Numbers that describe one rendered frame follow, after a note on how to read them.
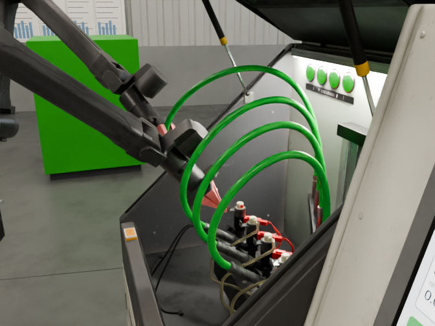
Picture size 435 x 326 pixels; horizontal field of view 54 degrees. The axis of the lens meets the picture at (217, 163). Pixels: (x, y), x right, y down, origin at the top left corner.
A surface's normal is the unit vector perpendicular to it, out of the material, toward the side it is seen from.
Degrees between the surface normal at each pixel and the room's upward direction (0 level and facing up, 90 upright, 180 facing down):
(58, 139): 90
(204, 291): 0
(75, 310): 0
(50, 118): 90
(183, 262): 0
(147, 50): 90
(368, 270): 76
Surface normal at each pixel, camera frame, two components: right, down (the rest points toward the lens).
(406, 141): -0.92, -0.13
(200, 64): 0.18, 0.33
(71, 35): -0.26, 0.00
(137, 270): 0.00, -0.94
